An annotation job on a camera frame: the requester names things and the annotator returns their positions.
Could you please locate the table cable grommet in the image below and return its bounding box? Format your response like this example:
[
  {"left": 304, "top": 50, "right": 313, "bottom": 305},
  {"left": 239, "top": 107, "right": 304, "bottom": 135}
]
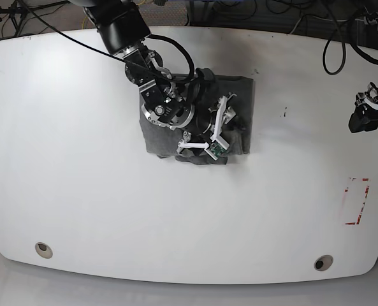
[
  {"left": 314, "top": 254, "right": 333, "bottom": 272},
  {"left": 35, "top": 242, "right": 53, "bottom": 259}
]

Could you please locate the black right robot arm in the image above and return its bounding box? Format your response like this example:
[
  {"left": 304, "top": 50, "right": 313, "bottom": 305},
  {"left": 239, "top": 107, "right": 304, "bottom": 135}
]
[{"left": 73, "top": 1, "right": 236, "bottom": 161}]

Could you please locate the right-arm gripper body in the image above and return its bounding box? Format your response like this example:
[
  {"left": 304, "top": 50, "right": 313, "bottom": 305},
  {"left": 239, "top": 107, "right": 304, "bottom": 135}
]
[{"left": 177, "top": 92, "right": 237, "bottom": 160}]

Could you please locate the grey T-shirt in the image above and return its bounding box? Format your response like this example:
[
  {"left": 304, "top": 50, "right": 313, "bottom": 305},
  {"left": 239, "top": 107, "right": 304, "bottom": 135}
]
[{"left": 140, "top": 76, "right": 254, "bottom": 165}]

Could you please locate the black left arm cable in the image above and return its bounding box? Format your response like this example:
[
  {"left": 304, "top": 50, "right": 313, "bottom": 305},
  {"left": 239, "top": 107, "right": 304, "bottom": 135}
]
[{"left": 322, "top": 0, "right": 378, "bottom": 76}]

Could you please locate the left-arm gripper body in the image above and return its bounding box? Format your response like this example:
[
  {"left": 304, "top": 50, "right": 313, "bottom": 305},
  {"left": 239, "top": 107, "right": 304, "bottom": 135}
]
[{"left": 354, "top": 82, "right": 378, "bottom": 111}]

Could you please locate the red tape rectangle marking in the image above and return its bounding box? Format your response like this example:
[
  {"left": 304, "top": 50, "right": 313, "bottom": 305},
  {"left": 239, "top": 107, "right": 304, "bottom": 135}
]
[{"left": 341, "top": 177, "right": 370, "bottom": 226}]

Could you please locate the right table cable grommet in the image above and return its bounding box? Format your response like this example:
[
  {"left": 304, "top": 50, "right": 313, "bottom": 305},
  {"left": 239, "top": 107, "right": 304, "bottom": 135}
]
[{"left": 314, "top": 254, "right": 333, "bottom": 272}]

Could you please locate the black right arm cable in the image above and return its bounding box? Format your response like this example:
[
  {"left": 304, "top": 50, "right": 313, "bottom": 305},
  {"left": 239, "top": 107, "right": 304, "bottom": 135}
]
[{"left": 25, "top": 0, "right": 215, "bottom": 106}]

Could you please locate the left table cable grommet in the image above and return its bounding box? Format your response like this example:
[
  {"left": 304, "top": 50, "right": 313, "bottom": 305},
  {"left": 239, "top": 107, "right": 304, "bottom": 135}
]
[{"left": 35, "top": 242, "right": 53, "bottom": 259}]

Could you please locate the black tripod stand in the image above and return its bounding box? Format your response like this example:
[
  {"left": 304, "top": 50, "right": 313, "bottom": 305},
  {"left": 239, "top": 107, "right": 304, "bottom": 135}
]
[{"left": 0, "top": 1, "right": 70, "bottom": 40}]

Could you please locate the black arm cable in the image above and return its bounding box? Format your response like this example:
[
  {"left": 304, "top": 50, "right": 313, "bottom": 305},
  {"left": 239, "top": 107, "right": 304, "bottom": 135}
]
[
  {"left": 322, "top": 0, "right": 378, "bottom": 76},
  {"left": 25, "top": 0, "right": 215, "bottom": 106}
]

